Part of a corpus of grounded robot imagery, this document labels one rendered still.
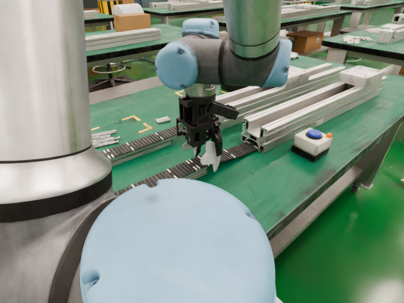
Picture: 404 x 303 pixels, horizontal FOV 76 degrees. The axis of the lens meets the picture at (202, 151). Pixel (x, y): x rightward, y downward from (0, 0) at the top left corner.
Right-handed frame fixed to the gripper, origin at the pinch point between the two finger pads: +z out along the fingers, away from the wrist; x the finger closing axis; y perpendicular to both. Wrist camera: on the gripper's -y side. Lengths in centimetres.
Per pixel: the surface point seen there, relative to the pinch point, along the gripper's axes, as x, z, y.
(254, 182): 12.4, 3.0, -6.2
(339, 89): -2, -4, -72
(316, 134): 14.0, -4.3, -29.6
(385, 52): -32, 3, -194
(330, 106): 5, -3, -54
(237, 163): 3.7, 3.0, -8.6
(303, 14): -187, -1, -316
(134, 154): -17.3, 1.8, 14.2
